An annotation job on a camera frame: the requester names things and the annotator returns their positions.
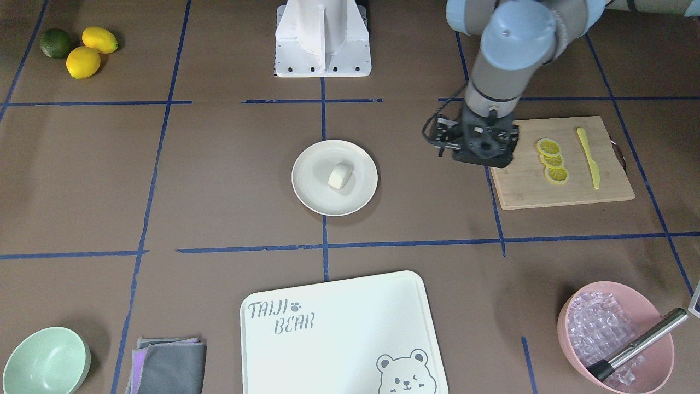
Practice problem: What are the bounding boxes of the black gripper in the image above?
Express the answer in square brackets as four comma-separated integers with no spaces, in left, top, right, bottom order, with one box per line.
[459,101,515,144]

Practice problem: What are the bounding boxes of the cream round plate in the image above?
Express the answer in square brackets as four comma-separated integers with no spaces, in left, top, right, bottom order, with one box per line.
[291,140,378,217]

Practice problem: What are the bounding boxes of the yellow lemon near arm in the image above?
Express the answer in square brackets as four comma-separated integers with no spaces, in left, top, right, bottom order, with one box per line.
[66,47,102,79]

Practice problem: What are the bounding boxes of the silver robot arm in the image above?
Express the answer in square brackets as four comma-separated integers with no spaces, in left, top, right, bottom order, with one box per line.
[446,1,698,128]

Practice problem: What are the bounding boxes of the white bear tray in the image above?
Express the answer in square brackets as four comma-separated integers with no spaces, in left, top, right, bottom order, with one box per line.
[240,271,448,393]

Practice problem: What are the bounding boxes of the lemon slice top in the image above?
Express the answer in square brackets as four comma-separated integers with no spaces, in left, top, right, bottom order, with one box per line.
[536,138,562,157]

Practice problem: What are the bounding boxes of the lemon slice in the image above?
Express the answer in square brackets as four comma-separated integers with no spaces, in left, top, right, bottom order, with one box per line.
[536,138,562,157]
[543,166,569,184]
[540,154,565,169]

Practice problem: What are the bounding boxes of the lemon slice middle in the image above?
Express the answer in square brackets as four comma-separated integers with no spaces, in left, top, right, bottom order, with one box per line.
[540,154,565,169]

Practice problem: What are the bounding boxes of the wooden cutting board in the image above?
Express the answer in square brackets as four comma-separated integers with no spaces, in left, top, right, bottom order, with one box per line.
[490,115,635,210]

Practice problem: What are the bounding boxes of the lemon slice bottom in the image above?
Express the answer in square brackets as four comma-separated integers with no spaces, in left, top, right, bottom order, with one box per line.
[543,166,569,184]

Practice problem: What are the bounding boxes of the yellow plastic knife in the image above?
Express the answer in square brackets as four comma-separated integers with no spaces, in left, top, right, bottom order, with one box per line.
[576,127,600,190]

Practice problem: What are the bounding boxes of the clear ice cubes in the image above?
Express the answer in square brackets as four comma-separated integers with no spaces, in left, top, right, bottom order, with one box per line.
[567,291,641,367]

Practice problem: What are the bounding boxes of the pink bowl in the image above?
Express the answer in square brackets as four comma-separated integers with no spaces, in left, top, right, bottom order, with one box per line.
[557,281,687,393]

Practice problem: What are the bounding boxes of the yellow lemon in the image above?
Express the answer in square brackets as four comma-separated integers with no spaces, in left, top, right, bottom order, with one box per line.
[81,26,119,54]

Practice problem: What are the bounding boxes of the folded grey cloth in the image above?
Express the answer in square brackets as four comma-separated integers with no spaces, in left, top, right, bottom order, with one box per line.
[125,337,207,393]

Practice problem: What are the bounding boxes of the green lime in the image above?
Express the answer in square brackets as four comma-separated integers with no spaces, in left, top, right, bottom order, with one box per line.
[39,28,73,59]

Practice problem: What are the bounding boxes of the mint green bowl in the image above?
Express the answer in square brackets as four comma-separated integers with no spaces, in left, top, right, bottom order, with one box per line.
[2,327,91,393]

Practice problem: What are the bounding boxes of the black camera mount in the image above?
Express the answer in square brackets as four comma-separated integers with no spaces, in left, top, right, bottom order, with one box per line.
[422,114,520,168]

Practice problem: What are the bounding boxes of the metal board handle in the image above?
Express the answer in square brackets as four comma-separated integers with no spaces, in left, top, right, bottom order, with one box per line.
[610,140,627,173]

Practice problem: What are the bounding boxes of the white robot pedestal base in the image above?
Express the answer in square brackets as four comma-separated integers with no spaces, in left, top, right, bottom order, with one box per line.
[273,1,372,78]

